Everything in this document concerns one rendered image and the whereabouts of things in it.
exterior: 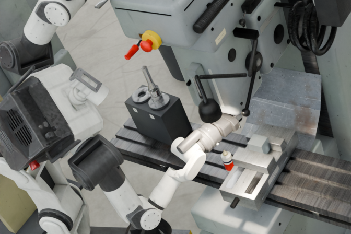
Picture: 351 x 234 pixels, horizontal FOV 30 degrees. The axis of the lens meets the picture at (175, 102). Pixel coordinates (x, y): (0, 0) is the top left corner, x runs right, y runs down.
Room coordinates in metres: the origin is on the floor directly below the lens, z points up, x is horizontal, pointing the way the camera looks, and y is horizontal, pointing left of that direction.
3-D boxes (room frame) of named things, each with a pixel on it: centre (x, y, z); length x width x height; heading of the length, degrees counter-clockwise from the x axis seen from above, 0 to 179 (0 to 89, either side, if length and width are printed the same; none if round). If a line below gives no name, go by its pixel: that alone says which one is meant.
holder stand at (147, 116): (2.11, 0.09, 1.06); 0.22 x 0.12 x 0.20; 34
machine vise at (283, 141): (1.68, -0.20, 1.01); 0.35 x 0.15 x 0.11; 132
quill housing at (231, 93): (1.75, -0.18, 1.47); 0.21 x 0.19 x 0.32; 41
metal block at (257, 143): (1.70, -0.22, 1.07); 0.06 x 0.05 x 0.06; 42
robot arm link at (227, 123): (1.71, -0.10, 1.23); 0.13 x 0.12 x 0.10; 26
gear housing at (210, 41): (1.78, -0.21, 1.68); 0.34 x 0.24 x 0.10; 131
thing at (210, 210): (1.75, -0.18, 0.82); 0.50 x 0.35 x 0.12; 131
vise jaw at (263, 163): (1.66, -0.18, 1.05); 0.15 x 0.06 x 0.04; 42
